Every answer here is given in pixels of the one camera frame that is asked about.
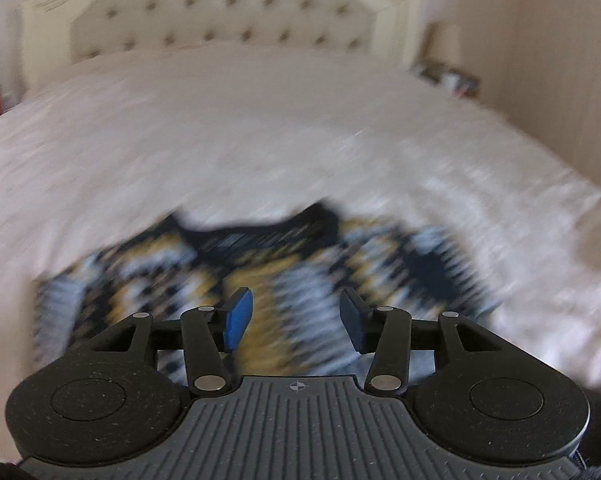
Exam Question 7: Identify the colourful boxes beside bed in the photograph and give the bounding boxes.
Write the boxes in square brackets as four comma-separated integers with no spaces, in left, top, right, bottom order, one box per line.
[411,62,482,100]

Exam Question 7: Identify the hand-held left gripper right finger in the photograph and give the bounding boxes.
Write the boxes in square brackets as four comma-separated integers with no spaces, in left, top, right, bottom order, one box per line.
[339,287,507,394]

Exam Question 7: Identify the white fuzzy bed blanket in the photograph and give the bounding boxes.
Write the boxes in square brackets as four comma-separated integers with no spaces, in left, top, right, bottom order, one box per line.
[0,42,601,396]

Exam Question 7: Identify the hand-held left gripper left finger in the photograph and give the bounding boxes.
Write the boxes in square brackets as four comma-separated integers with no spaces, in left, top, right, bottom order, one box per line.
[87,287,254,395]

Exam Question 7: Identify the cream tufted headboard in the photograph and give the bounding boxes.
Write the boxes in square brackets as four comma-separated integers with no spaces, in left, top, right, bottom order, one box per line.
[19,0,422,92]

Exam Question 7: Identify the zigzag patterned knit sweater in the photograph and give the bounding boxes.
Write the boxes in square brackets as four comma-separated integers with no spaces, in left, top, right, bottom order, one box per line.
[33,201,501,376]

